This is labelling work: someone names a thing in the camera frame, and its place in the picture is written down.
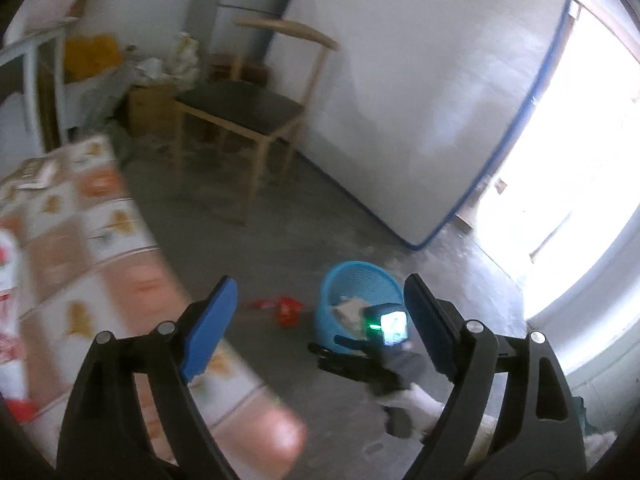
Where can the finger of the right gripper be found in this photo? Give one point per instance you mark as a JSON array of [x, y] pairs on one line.
[[359, 369], [359, 348]]

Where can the patterned tablecloth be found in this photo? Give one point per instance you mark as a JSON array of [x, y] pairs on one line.
[[89, 263]]

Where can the brown cardboard box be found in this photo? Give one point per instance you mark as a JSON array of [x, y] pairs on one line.
[[152, 110]]

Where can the white metal desk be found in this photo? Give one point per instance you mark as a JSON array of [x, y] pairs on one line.
[[27, 50]]

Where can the white mattress blue trim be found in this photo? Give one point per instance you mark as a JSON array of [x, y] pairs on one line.
[[420, 98]]

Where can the blue plastic trash basket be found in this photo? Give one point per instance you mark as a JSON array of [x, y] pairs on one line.
[[345, 291]]

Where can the small torn paper box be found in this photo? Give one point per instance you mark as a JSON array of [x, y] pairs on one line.
[[36, 173]]

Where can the red plastic wrapper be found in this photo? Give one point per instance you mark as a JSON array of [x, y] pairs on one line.
[[286, 309]]

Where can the wooden chair dark seat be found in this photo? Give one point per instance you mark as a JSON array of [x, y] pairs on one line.
[[255, 113]]

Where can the brown paper bag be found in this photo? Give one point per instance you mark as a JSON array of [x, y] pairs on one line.
[[349, 314]]

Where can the white gloved right hand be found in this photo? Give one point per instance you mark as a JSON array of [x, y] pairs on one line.
[[410, 413]]

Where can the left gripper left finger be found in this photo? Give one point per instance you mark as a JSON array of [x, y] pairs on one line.
[[131, 414]]

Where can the white strawberry milk bottle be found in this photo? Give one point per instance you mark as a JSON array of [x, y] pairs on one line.
[[14, 381]]

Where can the yellow plastic bag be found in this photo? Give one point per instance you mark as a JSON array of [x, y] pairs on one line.
[[87, 57]]

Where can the grey refrigerator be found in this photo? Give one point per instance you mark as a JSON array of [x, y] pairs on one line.
[[220, 39]]

